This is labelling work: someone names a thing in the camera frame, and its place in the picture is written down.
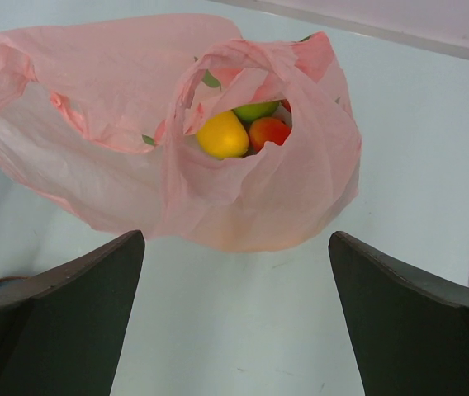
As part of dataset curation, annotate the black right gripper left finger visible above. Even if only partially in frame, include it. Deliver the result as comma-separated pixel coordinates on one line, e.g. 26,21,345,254
0,230,145,395

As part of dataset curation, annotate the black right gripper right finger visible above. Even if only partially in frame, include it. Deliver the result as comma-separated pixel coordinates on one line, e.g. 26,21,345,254
329,232,469,395

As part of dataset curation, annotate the pink plastic bag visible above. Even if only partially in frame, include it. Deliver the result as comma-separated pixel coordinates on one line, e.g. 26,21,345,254
0,14,362,252

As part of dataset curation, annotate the yellow fake mango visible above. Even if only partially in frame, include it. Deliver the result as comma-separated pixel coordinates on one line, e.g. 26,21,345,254
196,110,249,159

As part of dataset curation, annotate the red orange fake mango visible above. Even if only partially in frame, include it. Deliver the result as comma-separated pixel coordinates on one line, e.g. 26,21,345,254
249,117,291,153

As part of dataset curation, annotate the red fake watermelon slice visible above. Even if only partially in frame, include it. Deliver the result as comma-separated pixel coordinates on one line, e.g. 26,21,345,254
281,99,291,113

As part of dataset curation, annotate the green fake apple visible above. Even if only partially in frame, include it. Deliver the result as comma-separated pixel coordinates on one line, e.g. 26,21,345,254
233,101,280,123

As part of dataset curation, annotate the blue ceramic plate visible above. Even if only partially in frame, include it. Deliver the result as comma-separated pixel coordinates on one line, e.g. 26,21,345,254
0,275,33,295

